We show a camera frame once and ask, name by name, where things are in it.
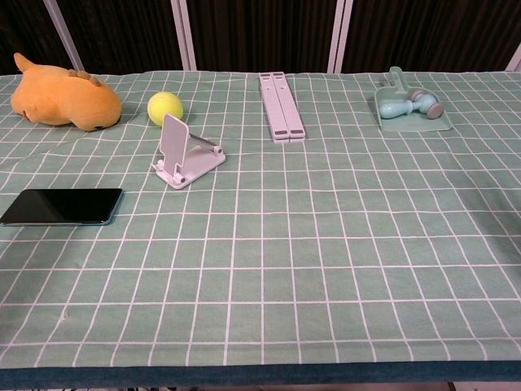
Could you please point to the black smartphone with teal edge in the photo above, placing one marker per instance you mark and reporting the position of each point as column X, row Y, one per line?
column 61, row 205

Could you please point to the folded light grey laptop stand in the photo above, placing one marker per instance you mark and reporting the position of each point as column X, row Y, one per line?
column 281, row 106

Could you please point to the white folding phone stand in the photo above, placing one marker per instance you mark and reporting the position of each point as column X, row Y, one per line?
column 175, row 138

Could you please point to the green checkered tablecloth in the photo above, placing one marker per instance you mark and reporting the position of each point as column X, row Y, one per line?
column 325, row 244

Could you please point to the yellow tennis ball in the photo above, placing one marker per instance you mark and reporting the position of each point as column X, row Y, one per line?
column 163, row 104

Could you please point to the black pleated curtain panel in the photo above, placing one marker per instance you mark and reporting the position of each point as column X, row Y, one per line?
column 122, row 32
column 431, row 32
column 260, row 32
column 20, row 28

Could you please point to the green plastic dustpan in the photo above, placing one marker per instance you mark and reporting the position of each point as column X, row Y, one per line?
column 407, row 123

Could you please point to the orange plush toy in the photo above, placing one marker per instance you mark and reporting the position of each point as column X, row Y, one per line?
column 61, row 102

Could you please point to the white aluminium frame post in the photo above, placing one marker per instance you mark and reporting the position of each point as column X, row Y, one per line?
column 65, row 36
column 340, row 36
column 515, row 61
column 184, row 36

